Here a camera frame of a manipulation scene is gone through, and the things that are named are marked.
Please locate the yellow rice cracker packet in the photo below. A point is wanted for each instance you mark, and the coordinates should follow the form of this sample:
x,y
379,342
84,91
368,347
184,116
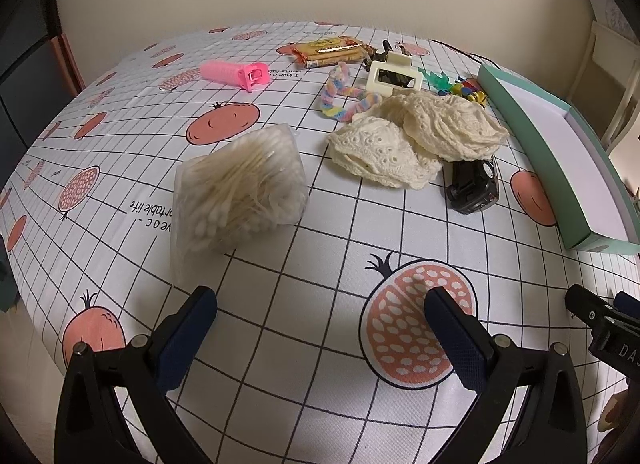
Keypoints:
x,y
327,51

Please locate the cream hair claw clip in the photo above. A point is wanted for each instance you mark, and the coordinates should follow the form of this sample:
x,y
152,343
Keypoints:
x,y
392,76

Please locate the white shelf unit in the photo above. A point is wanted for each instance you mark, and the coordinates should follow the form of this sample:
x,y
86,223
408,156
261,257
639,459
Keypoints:
x,y
607,78

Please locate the brown and cream object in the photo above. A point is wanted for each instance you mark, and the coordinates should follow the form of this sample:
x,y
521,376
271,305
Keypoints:
x,y
620,414

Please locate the small black device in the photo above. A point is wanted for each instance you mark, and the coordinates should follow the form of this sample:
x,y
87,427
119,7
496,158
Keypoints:
x,y
472,186

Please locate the pink hair roller clip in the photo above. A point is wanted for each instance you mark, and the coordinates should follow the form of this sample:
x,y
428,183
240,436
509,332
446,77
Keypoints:
x,y
232,72

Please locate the clear bag of cotton swabs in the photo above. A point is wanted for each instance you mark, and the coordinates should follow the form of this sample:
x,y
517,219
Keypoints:
x,y
240,183

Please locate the cream lace cloth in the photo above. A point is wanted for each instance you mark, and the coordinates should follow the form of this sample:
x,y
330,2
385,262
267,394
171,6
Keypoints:
x,y
415,133

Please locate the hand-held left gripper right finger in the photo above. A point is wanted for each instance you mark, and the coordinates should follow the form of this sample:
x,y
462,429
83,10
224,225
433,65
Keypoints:
x,y
457,344

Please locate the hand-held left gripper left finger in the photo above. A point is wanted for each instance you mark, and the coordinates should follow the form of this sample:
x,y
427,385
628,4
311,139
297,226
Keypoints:
x,y
187,339

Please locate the green plastic toy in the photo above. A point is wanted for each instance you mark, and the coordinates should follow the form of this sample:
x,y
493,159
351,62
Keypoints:
x,y
436,79

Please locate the teal cardboard box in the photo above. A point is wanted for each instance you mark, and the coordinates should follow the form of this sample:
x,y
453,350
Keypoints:
x,y
560,153

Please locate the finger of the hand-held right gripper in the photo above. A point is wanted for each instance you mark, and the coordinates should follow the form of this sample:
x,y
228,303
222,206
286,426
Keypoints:
x,y
629,303
592,314

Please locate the black and yellow toy robot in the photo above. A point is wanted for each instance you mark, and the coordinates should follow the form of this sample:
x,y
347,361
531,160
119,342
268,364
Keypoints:
x,y
392,47

